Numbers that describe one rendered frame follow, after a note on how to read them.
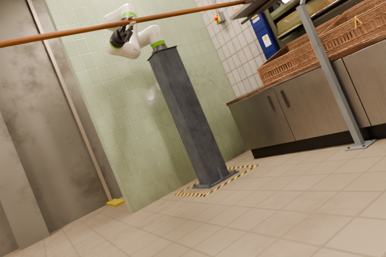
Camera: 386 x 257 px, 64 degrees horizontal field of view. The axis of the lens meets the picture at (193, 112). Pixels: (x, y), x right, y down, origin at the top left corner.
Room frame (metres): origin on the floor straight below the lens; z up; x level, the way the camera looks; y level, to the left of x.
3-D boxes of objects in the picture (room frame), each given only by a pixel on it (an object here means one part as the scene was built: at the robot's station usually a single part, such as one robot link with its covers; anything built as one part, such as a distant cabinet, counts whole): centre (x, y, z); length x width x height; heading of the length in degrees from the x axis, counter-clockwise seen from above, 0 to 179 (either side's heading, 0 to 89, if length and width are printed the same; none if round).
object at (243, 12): (2.36, -0.87, 1.19); 0.55 x 0.36 x 0.03; 33
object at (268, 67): (2.42, -0.95, 0.72); 0.56 x 0.49 x 0.28; 33
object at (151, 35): (2.70, 0.06, 1.36); 0.16 x 0.13 x 0.19; 75
